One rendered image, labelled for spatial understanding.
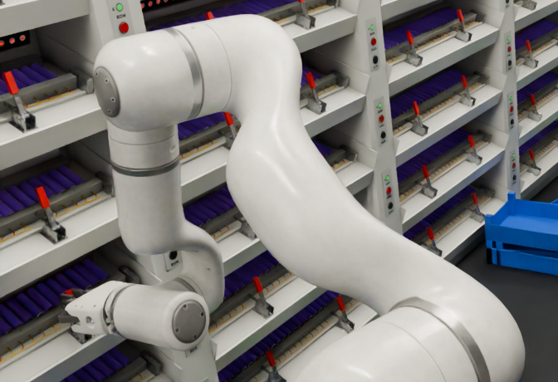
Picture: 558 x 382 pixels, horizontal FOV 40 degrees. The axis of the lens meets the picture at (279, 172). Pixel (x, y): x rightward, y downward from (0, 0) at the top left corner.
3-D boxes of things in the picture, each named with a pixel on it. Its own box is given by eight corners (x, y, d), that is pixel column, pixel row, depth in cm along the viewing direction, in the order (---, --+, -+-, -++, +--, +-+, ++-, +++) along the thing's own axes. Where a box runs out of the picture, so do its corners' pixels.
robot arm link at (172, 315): (154, 272, 119) (105, 300, 113) (208, 279, 110) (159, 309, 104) (168, 320, 121) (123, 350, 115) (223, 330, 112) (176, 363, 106)
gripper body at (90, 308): (110, 348, 116) (71, 338, 124) (160, 315, 123) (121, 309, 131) (94, 304, 114) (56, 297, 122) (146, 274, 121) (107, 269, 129)
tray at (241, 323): (378, 252, 198) (389, 210, 191) (212, 375, 158) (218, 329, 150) (318, 215, 208) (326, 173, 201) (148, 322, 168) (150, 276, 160)
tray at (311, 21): (354, 32, 178) (364, -25, 170) (157, 109, 138) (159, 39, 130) (288, 2, 188) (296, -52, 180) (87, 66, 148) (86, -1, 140)
